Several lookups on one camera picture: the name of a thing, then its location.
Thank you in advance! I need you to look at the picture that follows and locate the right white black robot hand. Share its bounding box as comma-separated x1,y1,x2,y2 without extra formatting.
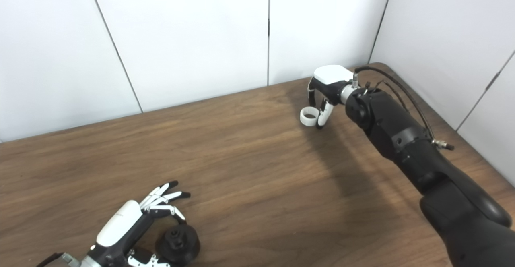
308,65,354,130

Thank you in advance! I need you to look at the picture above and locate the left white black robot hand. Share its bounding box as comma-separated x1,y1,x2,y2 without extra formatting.
87,180,192,267

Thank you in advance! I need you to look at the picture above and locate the white plastic ring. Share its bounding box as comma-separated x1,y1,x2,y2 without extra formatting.
300,107,321,128

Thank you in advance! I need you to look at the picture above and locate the round black plastic part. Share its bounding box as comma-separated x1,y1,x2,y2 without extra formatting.
155,224,201,265

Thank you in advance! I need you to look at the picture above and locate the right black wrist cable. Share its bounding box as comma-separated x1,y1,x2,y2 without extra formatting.
352,66,455,151

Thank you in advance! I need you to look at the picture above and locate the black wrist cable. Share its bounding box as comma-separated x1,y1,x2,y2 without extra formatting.
352,66,455,151
36,252,66,267

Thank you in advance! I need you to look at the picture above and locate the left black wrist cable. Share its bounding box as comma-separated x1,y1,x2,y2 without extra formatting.
36,252,66,267

